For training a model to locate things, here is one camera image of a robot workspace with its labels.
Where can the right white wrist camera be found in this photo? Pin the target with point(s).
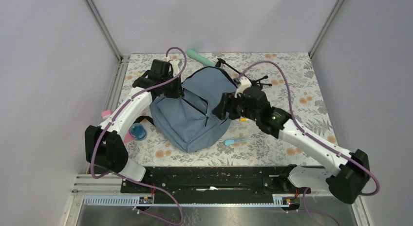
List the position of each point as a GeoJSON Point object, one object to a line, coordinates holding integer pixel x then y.
{"type": "Point", "coordinates": [243, 84]}

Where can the mint green tube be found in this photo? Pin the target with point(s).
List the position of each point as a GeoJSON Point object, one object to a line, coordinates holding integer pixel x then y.
{"type": "Point", "coordinates": [196, 56]}

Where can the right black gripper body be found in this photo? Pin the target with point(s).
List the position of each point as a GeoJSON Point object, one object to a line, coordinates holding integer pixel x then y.
{"type": "Point", "coordinates": [237, 110]}

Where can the grey slotted cable duct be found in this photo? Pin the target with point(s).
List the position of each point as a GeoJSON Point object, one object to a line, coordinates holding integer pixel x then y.
{"type": "Point", "coordinates": [147, 201]}

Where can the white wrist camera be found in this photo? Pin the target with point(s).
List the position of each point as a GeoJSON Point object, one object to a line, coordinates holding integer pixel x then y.
{"type": "Point", "coordinates": [243, 84]}
{"type": "Point", "coordinates": [176, 65]}

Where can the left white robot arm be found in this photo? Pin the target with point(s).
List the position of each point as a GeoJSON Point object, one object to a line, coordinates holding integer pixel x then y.
{"type": "Point", "coordinates": [104, 144]}

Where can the pink metronome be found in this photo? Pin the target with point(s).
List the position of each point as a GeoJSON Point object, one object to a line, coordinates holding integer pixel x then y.
{"type": "Point", "coordinates": [105, 115]}

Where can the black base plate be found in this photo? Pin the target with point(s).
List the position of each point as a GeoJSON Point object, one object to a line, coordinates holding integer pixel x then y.
{"type": "Point", "coordinates": [216, 184]}

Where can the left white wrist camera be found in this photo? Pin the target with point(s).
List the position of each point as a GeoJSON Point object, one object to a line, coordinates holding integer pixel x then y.
{"type": "Point", "coordinates": [176, 65]}

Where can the floral table mat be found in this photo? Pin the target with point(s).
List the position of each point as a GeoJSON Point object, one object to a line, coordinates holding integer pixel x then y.
{"type": "Point", "coordinates": [294, 84]}

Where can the blue grey backpack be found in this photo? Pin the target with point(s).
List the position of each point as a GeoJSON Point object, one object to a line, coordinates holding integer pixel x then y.
{"type": "Point", "coordinates": [188, 122]}

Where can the light blue marker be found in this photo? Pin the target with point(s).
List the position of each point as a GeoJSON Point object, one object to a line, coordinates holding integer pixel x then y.
{"type": "Point", "coordinates": [236, 141]}

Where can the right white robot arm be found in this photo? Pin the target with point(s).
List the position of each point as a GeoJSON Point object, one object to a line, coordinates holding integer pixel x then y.
{"type": "Point", "coordinates": [345, 173]}

